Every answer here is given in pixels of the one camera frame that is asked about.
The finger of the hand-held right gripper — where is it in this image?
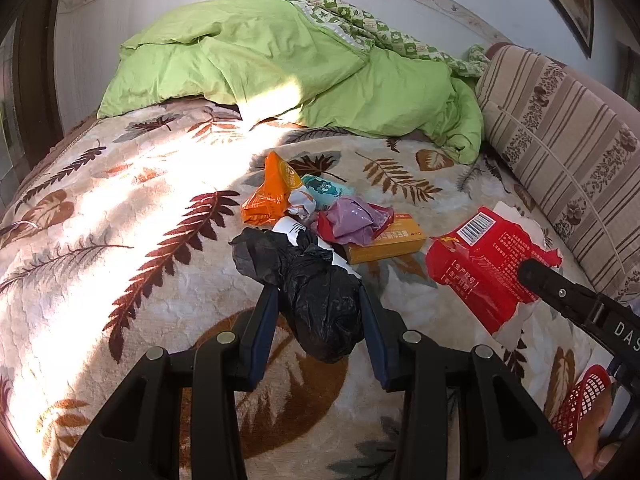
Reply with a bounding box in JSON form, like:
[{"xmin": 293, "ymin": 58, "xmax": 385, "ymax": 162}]
[{"xmin": 517, "ymin": 259, "xmax": 608, "ymax": 328}]

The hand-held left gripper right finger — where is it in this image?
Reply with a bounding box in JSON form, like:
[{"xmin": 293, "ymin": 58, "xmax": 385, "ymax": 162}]
[{"xmin": 359, "ymin": 285, "xmax": 583, "ymax": 480}]

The white crumpled paper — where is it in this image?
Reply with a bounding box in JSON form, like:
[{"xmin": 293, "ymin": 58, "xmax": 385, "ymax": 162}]
[{"xmin": 272, "ymin": 217, "xmax": 362, "ymax": 277}]

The green duvet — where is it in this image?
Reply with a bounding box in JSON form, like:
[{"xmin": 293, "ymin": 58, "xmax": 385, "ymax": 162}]
[{"xmin": 96, "ymin": 0, "xmax": 493, "ymax": 166}]

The foil wrapper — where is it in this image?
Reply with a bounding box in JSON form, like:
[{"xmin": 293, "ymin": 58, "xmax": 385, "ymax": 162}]
[{"xmin": 289, "ymin": 187, "xmax": 317, "ymax": 221}]

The red mesh basket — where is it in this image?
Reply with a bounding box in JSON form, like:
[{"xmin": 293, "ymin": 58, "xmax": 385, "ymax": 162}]
[{"xmin": 550, "ymin": 364, "xmax": 613, "ymax": 446}]

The black plastic bag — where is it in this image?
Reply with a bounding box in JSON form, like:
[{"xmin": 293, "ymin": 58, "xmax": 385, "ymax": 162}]
[{"xmin": 230, "ymin": 227, "xmax": 365, "ymax": 365}]

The striped floral cushion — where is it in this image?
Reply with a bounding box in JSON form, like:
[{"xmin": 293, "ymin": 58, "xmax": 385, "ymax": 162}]
[{"xmin": 474, "ymin": 44, "xmax": 640, "ymax": 306}]

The orange cardboard box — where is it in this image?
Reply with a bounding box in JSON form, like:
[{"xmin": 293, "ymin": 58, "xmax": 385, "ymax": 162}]
[{"xmin": 345, "ymin": 214, "xmax": 427, "ymax": 266}]

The orange snack packet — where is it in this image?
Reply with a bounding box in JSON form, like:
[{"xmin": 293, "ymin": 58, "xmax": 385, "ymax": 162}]
[{"xmin": 241, "ymin": 151, "xmax": 307, "ymax": 228}]

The person's right hand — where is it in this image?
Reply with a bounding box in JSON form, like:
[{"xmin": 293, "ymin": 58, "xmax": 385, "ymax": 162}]
[{"xmin": 570, "ymin": 382, "xmax": 626, "ymax": 480}]

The torn red packaging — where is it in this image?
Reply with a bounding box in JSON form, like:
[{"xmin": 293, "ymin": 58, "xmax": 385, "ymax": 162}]
[{"xmin": 425, "ymin": 201, "xmax": 563, "ymax": 348}]

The purple plastic bag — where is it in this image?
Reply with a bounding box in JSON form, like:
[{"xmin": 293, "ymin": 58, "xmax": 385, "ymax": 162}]
[{"xmin": 316, "ymin": 196, "xmax": 396, "ymax": 247}]

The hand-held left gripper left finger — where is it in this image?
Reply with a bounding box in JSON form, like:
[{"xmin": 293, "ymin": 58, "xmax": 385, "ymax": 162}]
[{"xmin": 57, "ymin": 285, "xmax": 280, "ymax": 480}]

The dark framed wall picture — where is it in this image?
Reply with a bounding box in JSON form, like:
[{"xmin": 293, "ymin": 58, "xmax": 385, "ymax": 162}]
[{"xmin": 515, "ymin": 0, "xmax": 596, "ymax": 58}]

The teal small packet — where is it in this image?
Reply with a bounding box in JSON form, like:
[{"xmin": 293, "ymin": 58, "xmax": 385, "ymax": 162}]
[{"xmin": 300, "ymin": 174, "xmax": 356, "ymax": 213}]

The beige leaf print blanket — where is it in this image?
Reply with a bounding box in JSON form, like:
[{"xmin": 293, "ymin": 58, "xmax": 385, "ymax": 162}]
[{"xmin": 0, "ymin": 105, "xmax": 640, "ymax": 480}]

